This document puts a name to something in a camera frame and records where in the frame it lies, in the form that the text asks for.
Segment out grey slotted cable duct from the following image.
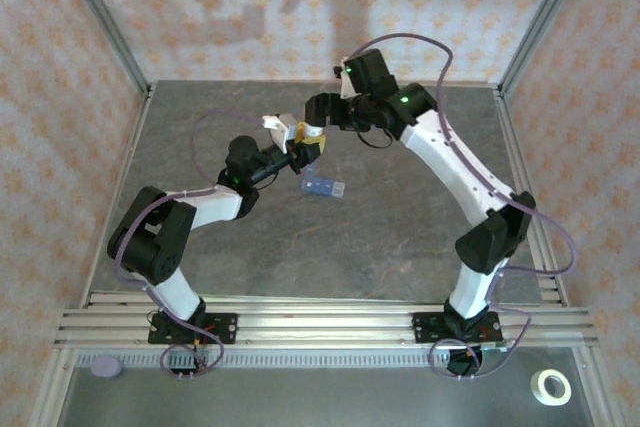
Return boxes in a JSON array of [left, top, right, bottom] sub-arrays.
[[74, 350, 451, 369]]

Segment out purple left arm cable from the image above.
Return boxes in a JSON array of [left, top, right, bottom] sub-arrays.
[[113, 109, 266, 379]]

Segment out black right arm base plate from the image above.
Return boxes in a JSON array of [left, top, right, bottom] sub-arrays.
[[412, 311, 504, 348]]

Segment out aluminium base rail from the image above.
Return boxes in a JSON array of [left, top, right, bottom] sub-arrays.
[[53, 296, 599, 349]]

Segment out purple round lid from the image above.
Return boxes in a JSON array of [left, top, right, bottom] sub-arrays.
[[90, 355, 122, 379]]

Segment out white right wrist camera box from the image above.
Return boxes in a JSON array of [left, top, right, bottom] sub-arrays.
[[333, 59, 359, 98]]

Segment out aluminium corner post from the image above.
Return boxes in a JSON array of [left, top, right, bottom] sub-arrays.
[[497, 0, 595, 98], [53, 0, 154, 98]]

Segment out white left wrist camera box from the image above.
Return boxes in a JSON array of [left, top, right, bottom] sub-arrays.
[[261, 113, 300, 154]]

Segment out blue clear pill organizer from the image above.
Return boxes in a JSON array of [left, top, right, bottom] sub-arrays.
[[299, 166, 347, 200]]

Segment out white tape roll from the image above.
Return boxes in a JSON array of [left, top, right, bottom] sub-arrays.
[[530, 369, 573, 406]]

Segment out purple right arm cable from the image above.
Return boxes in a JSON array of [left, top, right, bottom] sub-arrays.
[[344, 34, 578, 379]]

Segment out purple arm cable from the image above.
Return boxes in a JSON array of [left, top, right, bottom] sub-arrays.
[[113, 109, 266, 379], [344, 34, 578, 379]]

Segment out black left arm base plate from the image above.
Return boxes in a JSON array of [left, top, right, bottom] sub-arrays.
[[148, 312, 239, 346]]

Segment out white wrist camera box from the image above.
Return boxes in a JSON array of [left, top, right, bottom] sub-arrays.
[[333, 59, 359, 98], [261, 113, 300, 154]]

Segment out aluminium table side rail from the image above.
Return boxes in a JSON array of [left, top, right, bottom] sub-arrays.
[[492, 86, 571, 308], [99, 89, 154, 298]]

